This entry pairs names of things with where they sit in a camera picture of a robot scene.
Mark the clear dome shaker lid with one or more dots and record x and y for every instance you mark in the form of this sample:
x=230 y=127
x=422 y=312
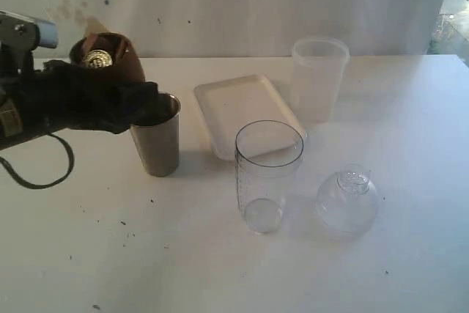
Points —
x=347 y=201

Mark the clear shaker cup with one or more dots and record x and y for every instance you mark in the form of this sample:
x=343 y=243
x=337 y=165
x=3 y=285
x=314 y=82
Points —
x=267 y=155

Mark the translucent plastic container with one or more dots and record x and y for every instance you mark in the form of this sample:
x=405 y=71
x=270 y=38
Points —
x=318 y=68

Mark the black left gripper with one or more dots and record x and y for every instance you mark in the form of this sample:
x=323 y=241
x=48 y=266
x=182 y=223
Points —
x=81 y=98

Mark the white rectangular tray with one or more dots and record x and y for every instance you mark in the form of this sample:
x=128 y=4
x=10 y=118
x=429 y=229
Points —
x=229 y=105

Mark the brown wooden cup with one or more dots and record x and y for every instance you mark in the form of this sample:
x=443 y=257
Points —
x=128 y=63

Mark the gold foil coin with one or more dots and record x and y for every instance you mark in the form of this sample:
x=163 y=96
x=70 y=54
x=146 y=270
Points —
x=97 y=58

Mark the stainless steel tumbler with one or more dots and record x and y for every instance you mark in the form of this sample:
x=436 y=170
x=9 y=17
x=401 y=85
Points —
x=156 y=135

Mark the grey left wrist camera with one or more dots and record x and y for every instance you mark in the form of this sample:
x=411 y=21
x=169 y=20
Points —
x=47 y=33

